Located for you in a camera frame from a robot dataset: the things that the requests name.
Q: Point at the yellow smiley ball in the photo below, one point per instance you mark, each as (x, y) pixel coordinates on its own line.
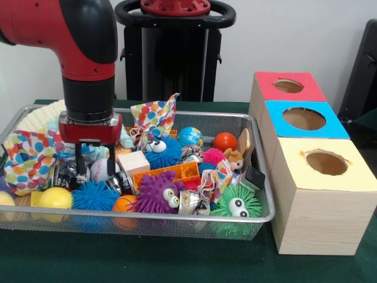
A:
(56, 199)

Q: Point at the crushed silver can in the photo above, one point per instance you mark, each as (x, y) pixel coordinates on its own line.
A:
(63, 175)

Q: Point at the blue spiky ball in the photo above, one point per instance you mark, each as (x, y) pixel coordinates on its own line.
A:
(168, 154)

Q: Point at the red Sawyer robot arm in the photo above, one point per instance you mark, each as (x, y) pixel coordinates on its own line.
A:
(44, 23)

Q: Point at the dark green tablecloth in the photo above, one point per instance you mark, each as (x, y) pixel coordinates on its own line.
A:
(368, 123)
(176, 259)

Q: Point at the purple spiky toy with eyes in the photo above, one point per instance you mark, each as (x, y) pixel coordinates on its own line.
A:
(154, 191)

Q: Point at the cream knitted cloth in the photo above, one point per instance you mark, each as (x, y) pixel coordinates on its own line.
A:
(41, 115)

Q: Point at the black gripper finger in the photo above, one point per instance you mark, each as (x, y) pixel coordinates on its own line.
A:
(111, 160)
(80, 162)

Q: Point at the green spiky toy with eyes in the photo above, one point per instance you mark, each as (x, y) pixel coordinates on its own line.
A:
(226, 197)

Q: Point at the wooden three-hole box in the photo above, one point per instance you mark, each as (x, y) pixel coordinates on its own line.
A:
(318, 221)

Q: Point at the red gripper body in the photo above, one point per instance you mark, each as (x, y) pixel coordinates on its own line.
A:
(91, 132)

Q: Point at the polka dot paper napkin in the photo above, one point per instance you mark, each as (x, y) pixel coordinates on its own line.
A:
(153, 115)

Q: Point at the red rubber ball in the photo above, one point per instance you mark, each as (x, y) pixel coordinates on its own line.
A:
(224, 141)

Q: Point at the crushed black can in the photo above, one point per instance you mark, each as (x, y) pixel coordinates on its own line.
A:
(122, 182)

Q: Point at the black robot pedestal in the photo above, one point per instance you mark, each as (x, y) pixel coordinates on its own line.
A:
(165, 59)

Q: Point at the mint green cloth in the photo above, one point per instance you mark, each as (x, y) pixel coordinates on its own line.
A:
(127, 141)

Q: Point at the globe print ball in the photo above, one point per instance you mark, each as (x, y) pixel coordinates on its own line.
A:
(191, 137)

